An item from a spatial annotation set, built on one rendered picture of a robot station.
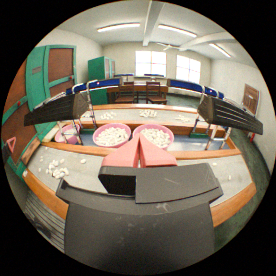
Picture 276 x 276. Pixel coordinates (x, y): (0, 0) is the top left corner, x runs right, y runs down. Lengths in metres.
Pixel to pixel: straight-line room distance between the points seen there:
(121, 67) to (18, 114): 4.96
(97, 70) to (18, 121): 2.64
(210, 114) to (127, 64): 5.13
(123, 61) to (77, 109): 5.10
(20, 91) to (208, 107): 1.17
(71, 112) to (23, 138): 0.78
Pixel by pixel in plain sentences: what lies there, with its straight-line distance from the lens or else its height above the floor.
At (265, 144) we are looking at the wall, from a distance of 4.38.
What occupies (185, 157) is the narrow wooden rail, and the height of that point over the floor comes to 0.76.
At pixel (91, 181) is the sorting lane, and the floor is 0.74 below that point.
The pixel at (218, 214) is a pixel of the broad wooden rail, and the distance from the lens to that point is 0.51.
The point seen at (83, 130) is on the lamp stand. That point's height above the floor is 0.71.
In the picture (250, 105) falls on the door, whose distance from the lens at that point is 4.65.
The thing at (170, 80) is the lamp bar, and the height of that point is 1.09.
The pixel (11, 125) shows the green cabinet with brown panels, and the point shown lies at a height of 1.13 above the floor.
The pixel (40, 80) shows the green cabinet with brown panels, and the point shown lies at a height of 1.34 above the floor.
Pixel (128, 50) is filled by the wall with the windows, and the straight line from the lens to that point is 5.42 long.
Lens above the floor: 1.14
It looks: 38 degrees down
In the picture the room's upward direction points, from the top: straight up
